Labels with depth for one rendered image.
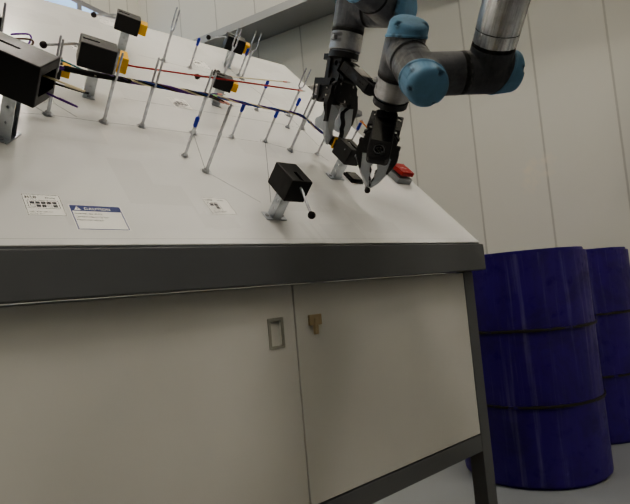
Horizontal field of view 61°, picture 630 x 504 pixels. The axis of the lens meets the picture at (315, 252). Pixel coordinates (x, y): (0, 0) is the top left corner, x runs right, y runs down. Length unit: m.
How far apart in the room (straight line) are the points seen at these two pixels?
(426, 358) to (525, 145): 2.46
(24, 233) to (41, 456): 0.28
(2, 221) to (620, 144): 3.19
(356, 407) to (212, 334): 0.35
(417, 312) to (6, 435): 0.82
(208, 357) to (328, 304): 0.27
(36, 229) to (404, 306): 0.75
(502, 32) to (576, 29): 2.74
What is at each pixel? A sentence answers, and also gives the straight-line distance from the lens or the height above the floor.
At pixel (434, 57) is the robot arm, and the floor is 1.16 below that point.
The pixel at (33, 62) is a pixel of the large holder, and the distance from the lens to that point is 0.89.
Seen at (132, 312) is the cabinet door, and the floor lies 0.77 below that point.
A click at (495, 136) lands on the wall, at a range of 3.61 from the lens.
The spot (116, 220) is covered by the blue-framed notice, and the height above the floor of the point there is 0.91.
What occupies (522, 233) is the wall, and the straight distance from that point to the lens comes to 3.49.
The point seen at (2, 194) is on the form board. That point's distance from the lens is 0.84.
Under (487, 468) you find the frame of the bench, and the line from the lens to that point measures 1.48.
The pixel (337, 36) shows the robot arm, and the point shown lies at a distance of 1.32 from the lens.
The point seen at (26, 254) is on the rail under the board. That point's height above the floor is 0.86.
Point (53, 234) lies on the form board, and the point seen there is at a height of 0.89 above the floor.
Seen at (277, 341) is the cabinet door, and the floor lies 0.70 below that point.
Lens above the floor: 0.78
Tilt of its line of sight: 4 degrees up
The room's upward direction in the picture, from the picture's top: 5 degrees counter-clockwise
